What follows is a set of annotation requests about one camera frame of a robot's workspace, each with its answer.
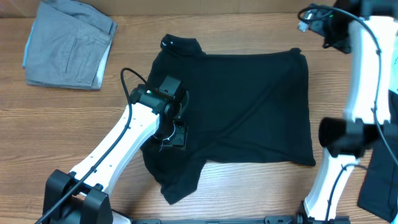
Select black Sydrogen t-shirt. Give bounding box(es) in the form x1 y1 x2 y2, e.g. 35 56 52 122
142 34 316 204

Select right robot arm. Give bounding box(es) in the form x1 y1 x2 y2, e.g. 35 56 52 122
292 1 397 223

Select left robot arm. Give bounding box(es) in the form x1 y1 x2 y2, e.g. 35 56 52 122
38 76 188 224

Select folded grey trousers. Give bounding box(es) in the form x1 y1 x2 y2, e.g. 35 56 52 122
24 0 117 90

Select folded light blue garment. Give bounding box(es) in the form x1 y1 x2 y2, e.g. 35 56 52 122
22 30 33 69

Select black garment at right edge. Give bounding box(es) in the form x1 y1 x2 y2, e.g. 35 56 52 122
356 90 398 223

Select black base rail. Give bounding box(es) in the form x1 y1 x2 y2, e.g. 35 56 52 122
132 214 351 224

